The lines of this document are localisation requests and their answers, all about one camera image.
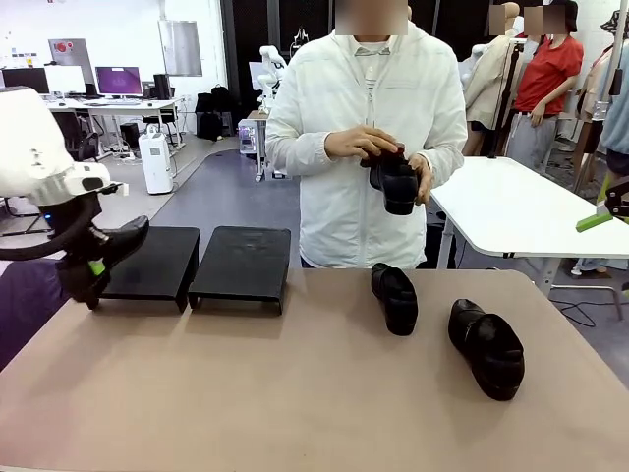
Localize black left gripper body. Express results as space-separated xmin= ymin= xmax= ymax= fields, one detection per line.
xmin=44 ymin=194 xmax=105 ymax=267

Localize black leather dress shoe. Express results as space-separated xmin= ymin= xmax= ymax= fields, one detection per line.
xmin=371 ymin=262 xmax=421 ymax=337
xmin=361 ymin=145 xmax=421 ymax=216
xmin=447 ymin=297 xmax=527 ymax=402
xmin=90 ymin=214 xmax=150 ymax=276

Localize person's left forearm white sleeve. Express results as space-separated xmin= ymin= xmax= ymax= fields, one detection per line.
xmin=425 ymin=142 xmax=468 ymax=189

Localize person's right forearm white sleeve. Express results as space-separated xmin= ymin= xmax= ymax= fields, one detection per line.
xmin=267 ymin=130 xmax=335 ymax=171

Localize black shoe stand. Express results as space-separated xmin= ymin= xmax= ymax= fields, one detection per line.
xmin=188 ymin=225 xmax=292 ymax=317
xmin=100 ymin=226 xmax=202 ymax=315

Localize person's left hand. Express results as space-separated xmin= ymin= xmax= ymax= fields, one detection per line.
xmin=406 ymin=152 xmax=435 ymax=207

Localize person's right hand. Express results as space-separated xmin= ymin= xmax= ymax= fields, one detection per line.
xmin=324 ymin=124 xmax=401 ymax=160

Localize white side table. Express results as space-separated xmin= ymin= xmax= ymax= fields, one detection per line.
xmin=429 ymin=155 xmax=629 ymax=296

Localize black mesh office chair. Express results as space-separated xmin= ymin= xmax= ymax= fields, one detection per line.
xmin=57 ymin=111 xmax=102 ymax=162

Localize white air purifier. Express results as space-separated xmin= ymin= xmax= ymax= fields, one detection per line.
xmin=138 ymin=125 xmax=175 ymax=196

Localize black computer tower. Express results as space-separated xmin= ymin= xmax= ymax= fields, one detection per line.
xmin=119 ymin=122 xmax=142 ymax=149

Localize black tripod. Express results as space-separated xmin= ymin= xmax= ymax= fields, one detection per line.
xmin=486 ymin=41 xmax=525 ymax=160

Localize white office desk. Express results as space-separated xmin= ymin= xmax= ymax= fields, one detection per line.
xmin=41 ymin=96 xmax=186 ymax=151

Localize person in red shirt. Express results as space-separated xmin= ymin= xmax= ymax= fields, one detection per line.
xmin=510 ymin=0 xmax=586 ymax=171

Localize grey metal rack pole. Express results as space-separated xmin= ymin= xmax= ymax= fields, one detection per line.
xmin=592 ymin=0 xmax=628 ymax=122

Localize monitor with white screen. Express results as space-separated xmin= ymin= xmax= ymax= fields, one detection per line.
xmin=44 ymin=65 xmax=88 ymax=95

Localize monitor with purple screen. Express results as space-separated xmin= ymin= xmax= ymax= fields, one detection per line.
xmin=94 ymin=66 xmax=143 ymax=97

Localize black dark monitor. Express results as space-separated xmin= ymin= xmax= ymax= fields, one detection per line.
xmin=1 ymin=67 xmax=51 ymax=94

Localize grey board with red circle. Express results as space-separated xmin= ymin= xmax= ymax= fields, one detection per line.
xmin=47 ymin=37 xmax=97 ymax=86

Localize black bag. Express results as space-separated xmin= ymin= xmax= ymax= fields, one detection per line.
xmin=195 ymin=84 xmax=237 ymax=143

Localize lit computer case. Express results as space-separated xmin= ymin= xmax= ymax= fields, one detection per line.
xmin=238 ymin=119 xmax=269 ymax=159

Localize silver reflective panel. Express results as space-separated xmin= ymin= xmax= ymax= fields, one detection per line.
xmin=157 ymin=19 xmax=203 ymax=78

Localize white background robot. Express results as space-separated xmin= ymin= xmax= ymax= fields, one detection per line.
xmin=258 ymin=44 xmax=289 ymax=107

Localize person in white jacket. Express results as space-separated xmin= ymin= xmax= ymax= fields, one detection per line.
xmin=264 ymin=19 xmax=469 ymax=270

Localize thick black left arm hose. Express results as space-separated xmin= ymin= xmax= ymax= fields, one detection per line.
xmin=0 ymin=199 xmax=102 ymax=263

